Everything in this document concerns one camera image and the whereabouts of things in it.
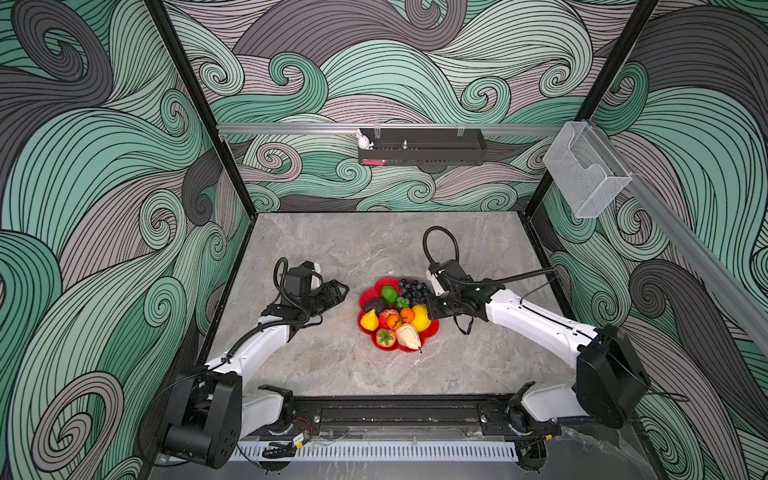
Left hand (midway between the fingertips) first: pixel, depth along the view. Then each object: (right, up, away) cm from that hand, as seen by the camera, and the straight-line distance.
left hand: (343, 289), depth 86 cm
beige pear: (+19, -12, -5) cm, 23 cm away
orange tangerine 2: (+19, -7, -2) cm, 20 cm away
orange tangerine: (+14, -8, -5) cm, 17 cm away
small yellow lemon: (+8, -9, -2) cm, 12 cm away
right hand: (+25, -5, -1) cm, 25 cm away
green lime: (+14, -2, +6) cm, 15 cm away
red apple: (+12, -8, 0) cm, 14 cm away
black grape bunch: (+22, -1, +1) cm, 22 cm away
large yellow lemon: (+23, -8, -3) cm, 24 cm away
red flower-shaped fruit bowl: (+10, -2, +7) cm, 12 cm away
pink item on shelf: (+9, +39, +4) cm, 40 cm away
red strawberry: (+12, -12, -6) cm, 18 cm away
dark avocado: (+10, -5, +2) cm, 12 cm away
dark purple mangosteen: (+18, -4, +2) cm, 18 cm away
